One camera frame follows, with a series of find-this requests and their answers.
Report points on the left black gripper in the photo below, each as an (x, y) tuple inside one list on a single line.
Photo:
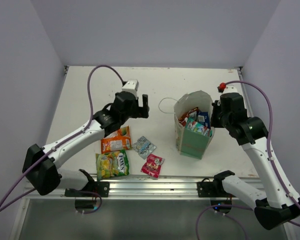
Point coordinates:
[(141, 112)]

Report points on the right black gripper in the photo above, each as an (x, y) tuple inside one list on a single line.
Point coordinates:
[(217, 106)]

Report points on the blue snack bag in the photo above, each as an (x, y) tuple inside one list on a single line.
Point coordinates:
[(203, 118)]

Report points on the red chips bag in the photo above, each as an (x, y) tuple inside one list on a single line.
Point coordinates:
[(191, 114)]

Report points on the teal Fox's candy bag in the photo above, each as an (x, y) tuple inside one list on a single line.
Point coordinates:
[(197, 127)]

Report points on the orange candy bag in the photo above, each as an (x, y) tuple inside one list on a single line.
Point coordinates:
[(116, 141)]

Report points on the small grey snack packet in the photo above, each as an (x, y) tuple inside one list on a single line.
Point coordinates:
[(143, 147)]

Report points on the green paper bag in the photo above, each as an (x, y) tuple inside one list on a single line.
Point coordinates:
[(189, 143)]

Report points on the green Fox's candy bag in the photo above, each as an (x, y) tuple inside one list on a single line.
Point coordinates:
[(112, 164)]

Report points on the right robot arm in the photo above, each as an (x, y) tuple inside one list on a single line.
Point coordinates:
[(279, 202)]

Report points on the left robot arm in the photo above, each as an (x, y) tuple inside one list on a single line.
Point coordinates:
[(42, 165)]

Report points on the small pink snack packet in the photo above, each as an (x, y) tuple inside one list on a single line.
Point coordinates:
[(153, 165)]

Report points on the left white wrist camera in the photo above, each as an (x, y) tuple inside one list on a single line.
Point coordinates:
[(131, 86)]

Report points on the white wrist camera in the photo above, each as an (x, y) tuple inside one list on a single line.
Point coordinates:
[(131, 86), (224, 88)]

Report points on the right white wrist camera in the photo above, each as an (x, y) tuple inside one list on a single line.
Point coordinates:
[(224, 88)]

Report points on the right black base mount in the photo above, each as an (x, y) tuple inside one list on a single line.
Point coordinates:
[(215, 188)]

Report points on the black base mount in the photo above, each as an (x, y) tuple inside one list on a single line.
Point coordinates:
[(215, 188), (101, 188)]

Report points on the aluminium mounting rail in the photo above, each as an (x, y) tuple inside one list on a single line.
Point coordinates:
[(163, 188)]

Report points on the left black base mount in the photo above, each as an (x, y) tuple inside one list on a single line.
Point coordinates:
[(101, 188)]

